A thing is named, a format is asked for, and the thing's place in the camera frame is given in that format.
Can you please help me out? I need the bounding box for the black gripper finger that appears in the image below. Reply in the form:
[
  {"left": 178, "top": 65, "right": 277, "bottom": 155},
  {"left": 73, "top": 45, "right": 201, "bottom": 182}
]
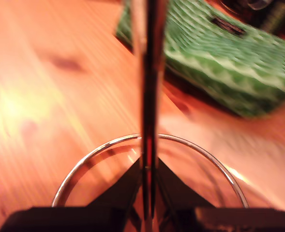
[
  {"left": 86, "top": 157, "right": 143, "bottom": 209},
  {"left": 156, "top": 157, "right": 216, "bottom": 209}
]

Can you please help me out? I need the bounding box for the metallic paper towel stand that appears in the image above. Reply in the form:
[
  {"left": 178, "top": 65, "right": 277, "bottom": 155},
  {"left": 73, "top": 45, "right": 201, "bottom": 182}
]
[{"left": 51, "top": 0, "right": 249, "bottom": 232}]

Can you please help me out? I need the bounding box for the clear plastic sleeve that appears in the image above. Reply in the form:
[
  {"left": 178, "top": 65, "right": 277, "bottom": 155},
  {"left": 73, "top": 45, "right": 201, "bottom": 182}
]
[{"left": 156, "top": 113, "right": 285, "bottom": 211}]

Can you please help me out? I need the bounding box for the green wave-pattern pouch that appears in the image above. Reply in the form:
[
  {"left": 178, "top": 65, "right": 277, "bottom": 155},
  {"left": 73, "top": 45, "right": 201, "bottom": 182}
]
[{"left": 115, "top": 0, "right": 285, "bottom": 119}]

